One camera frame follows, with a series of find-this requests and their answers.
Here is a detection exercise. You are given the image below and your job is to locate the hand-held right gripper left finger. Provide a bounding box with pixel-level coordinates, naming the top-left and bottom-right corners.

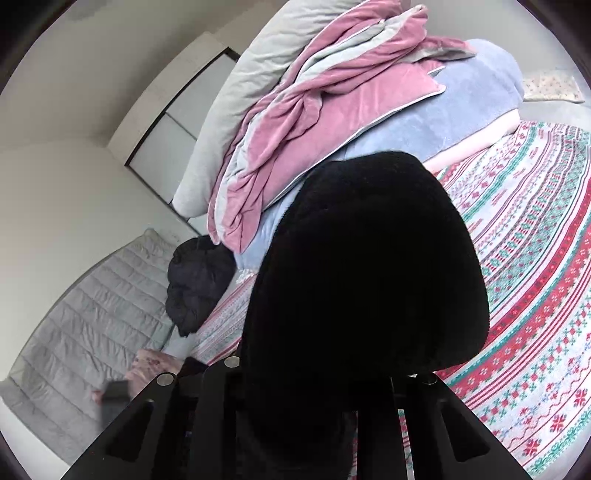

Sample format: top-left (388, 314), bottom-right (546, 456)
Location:
top-left (60, 355), bottom-right (243, 480)

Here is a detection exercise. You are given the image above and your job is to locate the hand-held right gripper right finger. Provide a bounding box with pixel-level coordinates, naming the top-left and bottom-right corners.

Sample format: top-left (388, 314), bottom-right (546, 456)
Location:
top-left (358, 373), bottom-right (532, 480)

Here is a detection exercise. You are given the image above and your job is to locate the black quilted coat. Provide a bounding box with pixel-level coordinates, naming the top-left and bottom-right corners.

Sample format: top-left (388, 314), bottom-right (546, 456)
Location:
top-left (178, 150), bottom-right (490, 480)

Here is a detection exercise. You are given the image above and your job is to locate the pink floral pillow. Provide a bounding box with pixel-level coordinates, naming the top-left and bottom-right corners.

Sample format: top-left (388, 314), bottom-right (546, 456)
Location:
top-left (124, 348), bottom-right (190, 402)

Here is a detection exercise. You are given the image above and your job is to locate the grey quilted blanket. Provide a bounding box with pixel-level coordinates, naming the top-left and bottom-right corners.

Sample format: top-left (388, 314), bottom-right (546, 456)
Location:
top-left (0, 228), bottom-right (178, 444)

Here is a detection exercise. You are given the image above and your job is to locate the black puffer jacket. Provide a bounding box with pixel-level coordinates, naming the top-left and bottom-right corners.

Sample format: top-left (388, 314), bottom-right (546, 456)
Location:
top-left (166, 235), bottom-right (238, 337)

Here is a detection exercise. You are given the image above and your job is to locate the patterned bed sheet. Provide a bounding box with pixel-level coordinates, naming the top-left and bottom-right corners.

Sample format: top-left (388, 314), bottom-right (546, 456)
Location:
top-left (161, 120), bottom-right (591, 480)

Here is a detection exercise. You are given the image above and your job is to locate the pale pink blanket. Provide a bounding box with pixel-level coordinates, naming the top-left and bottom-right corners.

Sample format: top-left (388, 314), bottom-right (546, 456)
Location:
top-left (422, 113), bottom-right (522, 174)

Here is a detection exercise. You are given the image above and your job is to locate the pink velvet blanket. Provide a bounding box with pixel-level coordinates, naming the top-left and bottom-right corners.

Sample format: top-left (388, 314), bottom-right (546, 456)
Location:
top-left (208, 0), bottom-right (476, 252)

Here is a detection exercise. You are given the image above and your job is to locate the white wardrobe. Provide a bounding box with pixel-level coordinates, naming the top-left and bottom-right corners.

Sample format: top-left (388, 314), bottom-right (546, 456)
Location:
top-left (108, 44), bottom-right (241, 232)

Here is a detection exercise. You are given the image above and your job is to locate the light blue fleece blanket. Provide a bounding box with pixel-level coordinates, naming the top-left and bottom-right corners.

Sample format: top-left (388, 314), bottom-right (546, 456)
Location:
top-left (233, 39), bottom-right (525, 273)

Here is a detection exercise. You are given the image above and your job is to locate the small dotted pillow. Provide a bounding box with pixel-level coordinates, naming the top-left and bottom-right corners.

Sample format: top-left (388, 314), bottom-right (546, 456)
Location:
top-left (522, 68), bottom-right (585, 103)

